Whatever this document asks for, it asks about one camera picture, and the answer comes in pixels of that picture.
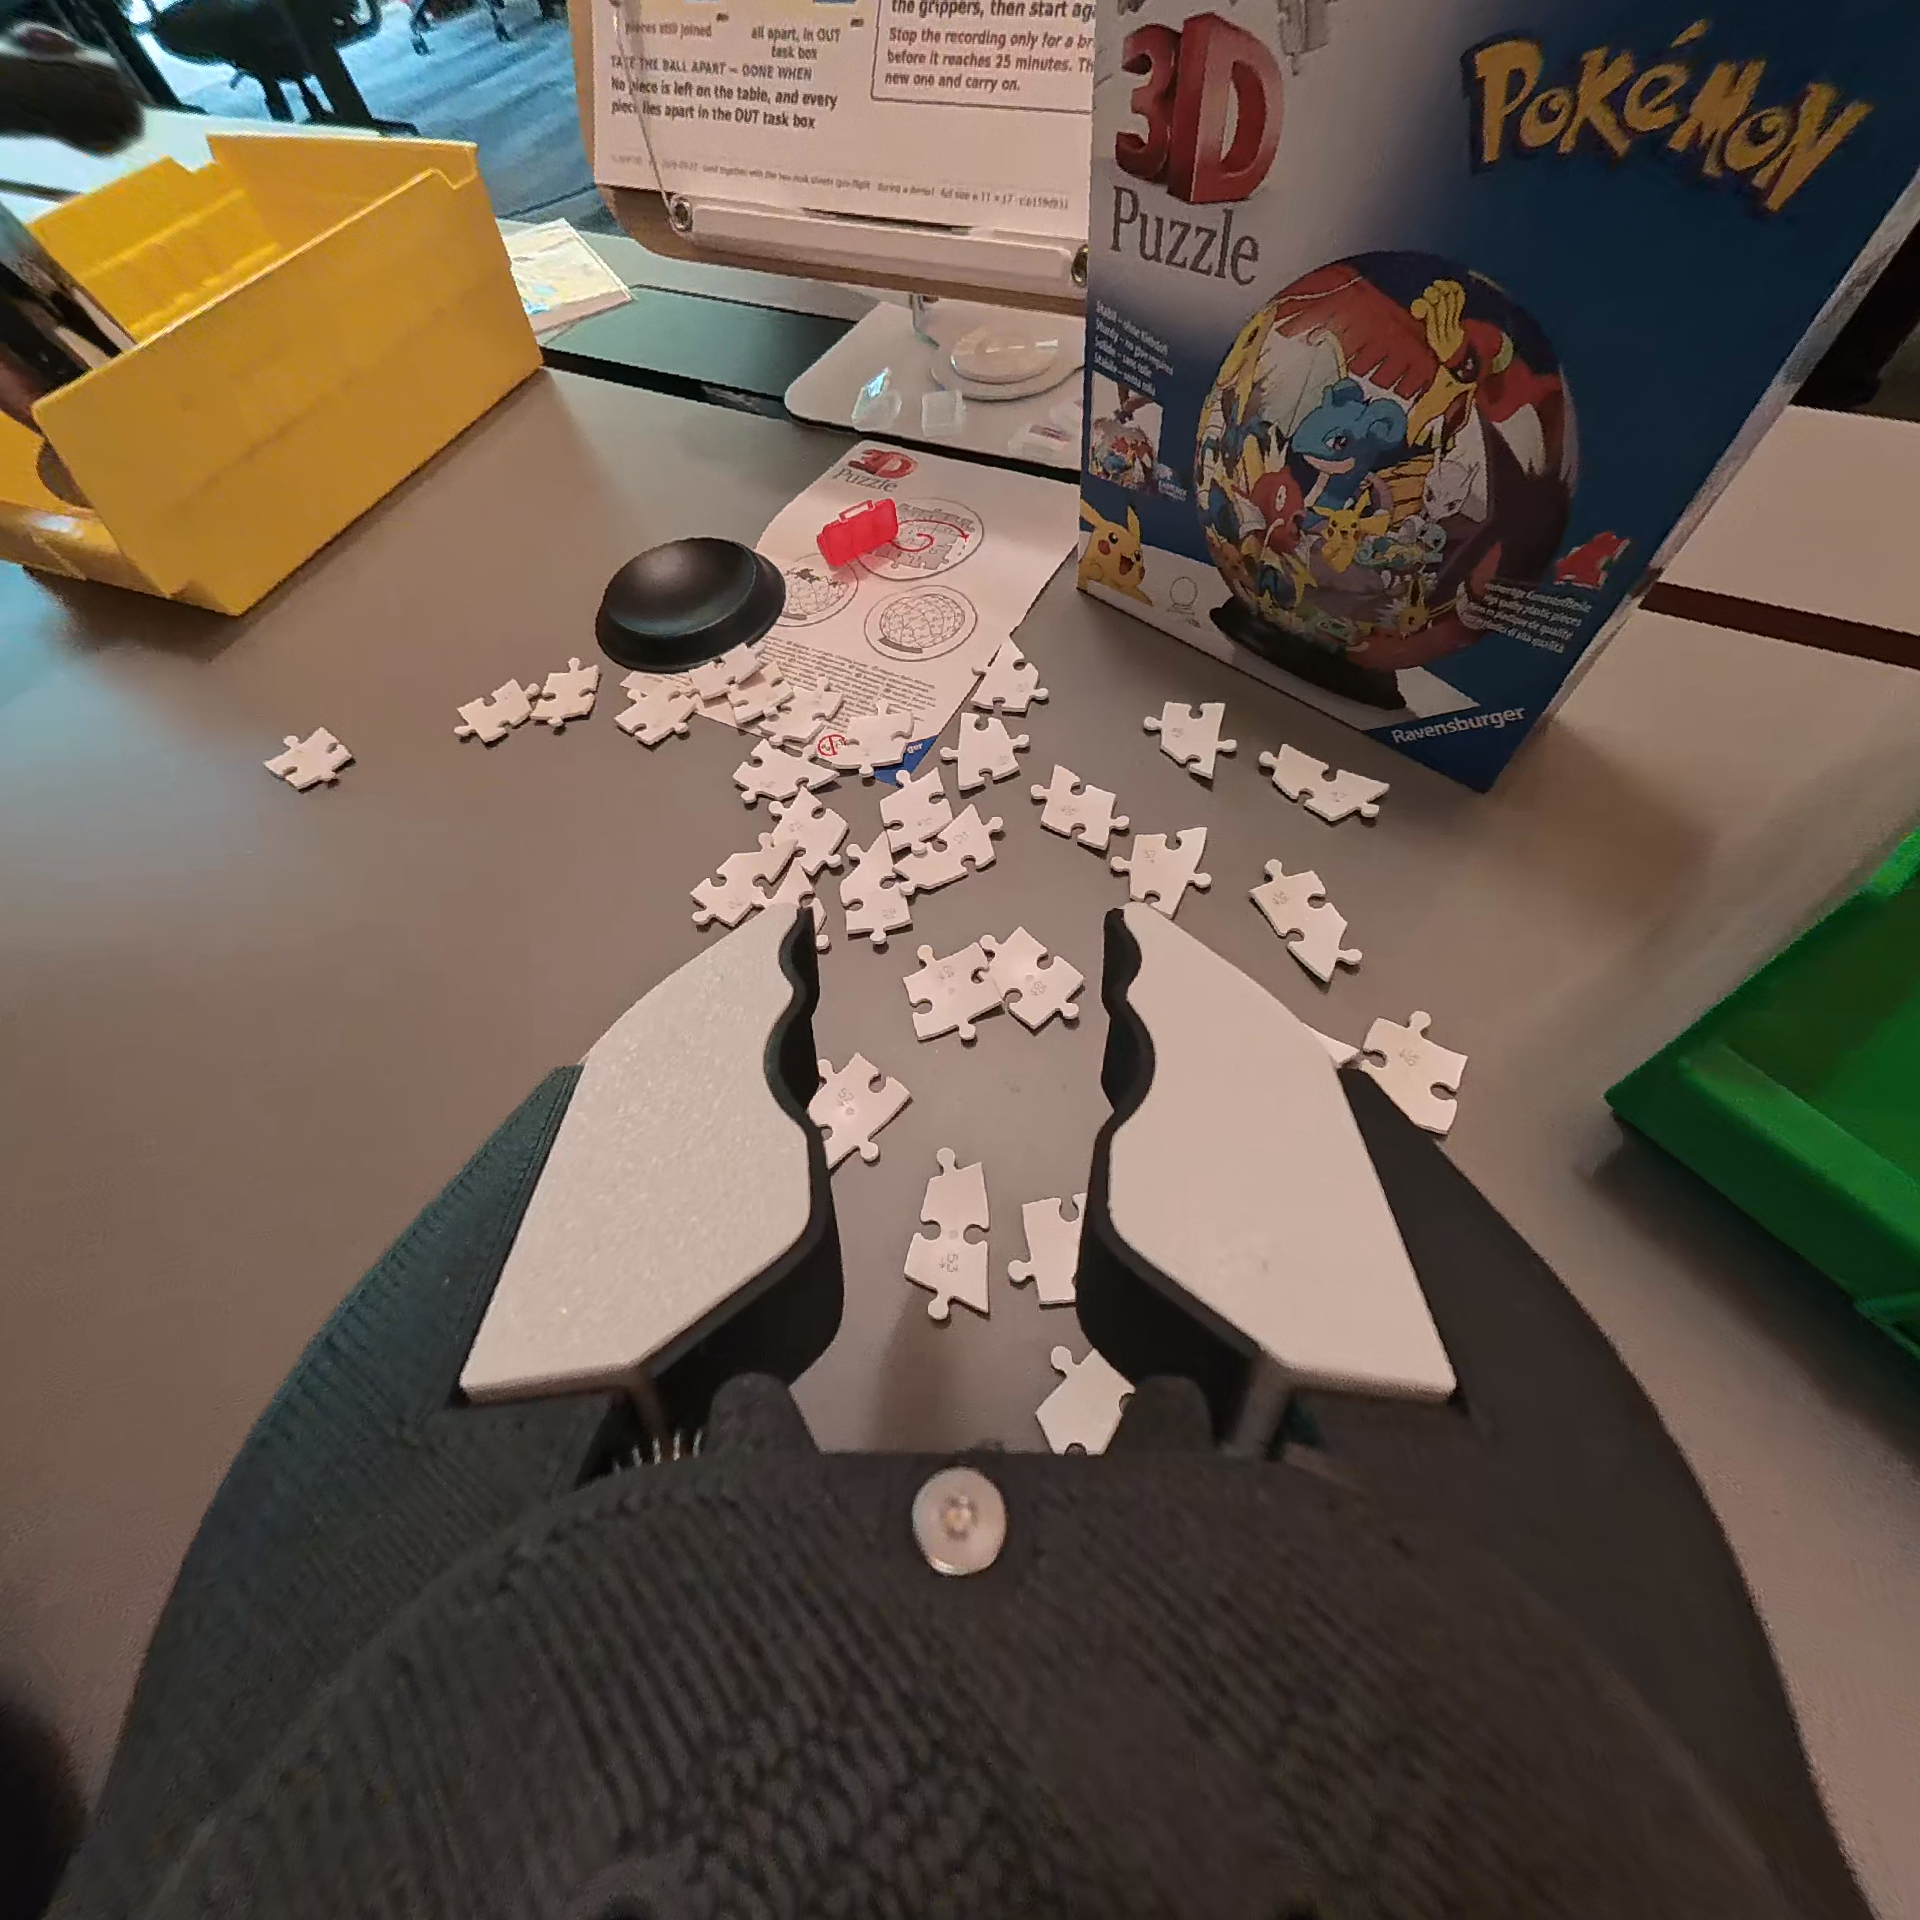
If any white board stand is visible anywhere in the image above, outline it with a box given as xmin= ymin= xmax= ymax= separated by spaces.
xmin=784 ymin=289 xmax=1091 ymax=483

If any black round puzzle stand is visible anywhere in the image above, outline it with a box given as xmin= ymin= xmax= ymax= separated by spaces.
xmin=593 ymin=535 xmax=791 ymax=674

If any green plastic bin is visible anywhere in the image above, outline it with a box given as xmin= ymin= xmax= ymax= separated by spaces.
xmin=1603 ymin=822 xmax=1920 ymax=1363

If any white instruction board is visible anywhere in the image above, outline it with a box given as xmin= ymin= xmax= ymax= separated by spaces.
xmin=566 ymin=0 xmax=1115 ymax=320

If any spread of white puzzle pieces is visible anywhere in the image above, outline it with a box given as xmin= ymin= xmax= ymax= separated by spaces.
xmin=264 ymin=637 xmax=1471 ymax=1461

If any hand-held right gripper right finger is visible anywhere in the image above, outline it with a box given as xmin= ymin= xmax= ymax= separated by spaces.
xmin=1073 ymin=905 xmax=1463 ymax=1461

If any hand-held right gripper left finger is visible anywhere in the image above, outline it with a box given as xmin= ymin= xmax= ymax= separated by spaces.
xmin=454 ymin=905 xmax=845 ymax=1430

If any white instruction leaflet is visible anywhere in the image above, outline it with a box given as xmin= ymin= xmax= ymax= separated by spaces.
xmin=659 ymin=456 xmax=1083 ymax=793

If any clear plastic bag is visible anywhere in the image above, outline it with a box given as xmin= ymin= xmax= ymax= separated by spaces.
xmin=502 ymin=217 xmax=634 ymax=334

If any yellow plastic bin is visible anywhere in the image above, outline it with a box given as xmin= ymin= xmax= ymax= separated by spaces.
xmin=0 ymin=133 xmax=546 ymax=618

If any blue puzzle box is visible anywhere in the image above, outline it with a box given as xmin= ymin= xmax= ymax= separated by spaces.
xmin=1076 ymin=0 xmax=1920 ymax=795

